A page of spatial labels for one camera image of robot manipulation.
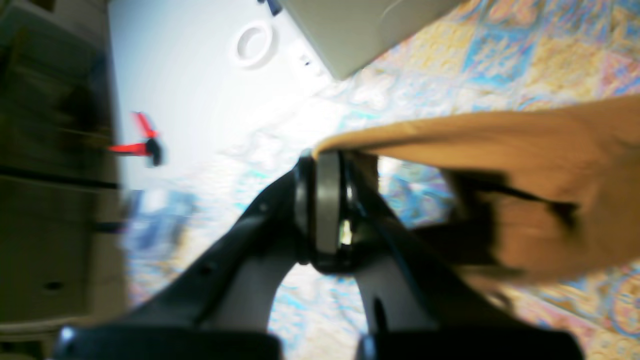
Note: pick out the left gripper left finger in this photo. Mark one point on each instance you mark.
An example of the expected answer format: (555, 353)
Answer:
(232, 285)

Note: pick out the brown t-shirt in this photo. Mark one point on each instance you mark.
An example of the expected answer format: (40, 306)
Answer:
(563, 182)

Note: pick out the red and black clamp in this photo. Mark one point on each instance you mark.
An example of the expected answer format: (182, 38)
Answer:
(150, 146)

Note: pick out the white tape roll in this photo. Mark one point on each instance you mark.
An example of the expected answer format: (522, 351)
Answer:
(253, 44)

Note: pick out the patterned tablecloth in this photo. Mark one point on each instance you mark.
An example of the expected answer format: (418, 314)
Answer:
(488, 55)

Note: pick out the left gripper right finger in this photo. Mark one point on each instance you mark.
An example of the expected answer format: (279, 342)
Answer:
(406, 282)

